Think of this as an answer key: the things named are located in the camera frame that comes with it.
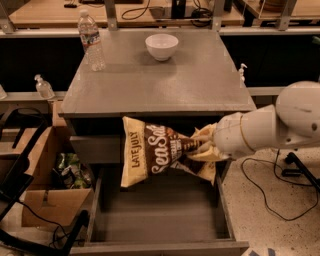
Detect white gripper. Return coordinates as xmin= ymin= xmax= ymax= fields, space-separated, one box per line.
xmin=187 ymin=112 xmax=254 ymax=162

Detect brown Late July chip bag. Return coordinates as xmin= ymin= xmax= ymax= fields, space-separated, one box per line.
xmin=121 ymin=117 xmax=216 ymax=188

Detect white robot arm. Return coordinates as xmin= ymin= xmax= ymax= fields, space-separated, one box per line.
xmin=187 ymin=81 xmax=320 ymax=162

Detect grey metal drawer cabinet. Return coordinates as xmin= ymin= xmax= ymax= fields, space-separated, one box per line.
xmin=58 ymin=28 xmax=258 ymax=168

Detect open middle drawer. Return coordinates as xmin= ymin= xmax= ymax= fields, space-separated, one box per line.
xmin=71 ymin=166 xmax=249 ymax=256

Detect closed top drawer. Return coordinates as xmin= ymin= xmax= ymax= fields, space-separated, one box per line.
xmin=71 ymin=134 xmax=125 ymax=164

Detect small white pump bottle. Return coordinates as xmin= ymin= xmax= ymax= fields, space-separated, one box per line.
xmin=238 ymin=63 xmax=247 ymax=87

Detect white ceramic bowl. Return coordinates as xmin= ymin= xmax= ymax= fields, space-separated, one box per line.
xmin=145 ymin=34 xmax=179 ymax=61

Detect green snack bags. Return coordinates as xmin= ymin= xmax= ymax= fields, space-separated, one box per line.
xmin=51 ymin=153 xmax=92 ymax=189

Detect clear plastic water bottle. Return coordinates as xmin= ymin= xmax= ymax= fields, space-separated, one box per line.
xmin=78 ymin=9 xmax=105 ymax=71

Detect cardboard box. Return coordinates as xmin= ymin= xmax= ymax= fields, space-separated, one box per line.
xmin=24 ymin=101 xmax=94 ymax=226

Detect wooden back desk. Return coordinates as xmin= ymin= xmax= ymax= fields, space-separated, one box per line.
xmin=9 ymin=0 xmax=246 ymax=29

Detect black floor cable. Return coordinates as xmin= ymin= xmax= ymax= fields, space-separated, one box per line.
xmin=240 ymin=149 xmax=320 ymax=222

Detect black desk cables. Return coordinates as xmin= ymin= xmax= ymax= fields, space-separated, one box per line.
xmin=121 ymin=0 xmax=214 ymax=28

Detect black metal frame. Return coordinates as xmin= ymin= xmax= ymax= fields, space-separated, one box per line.
xmin=0 ymin=106 xmax=89 ymax=256

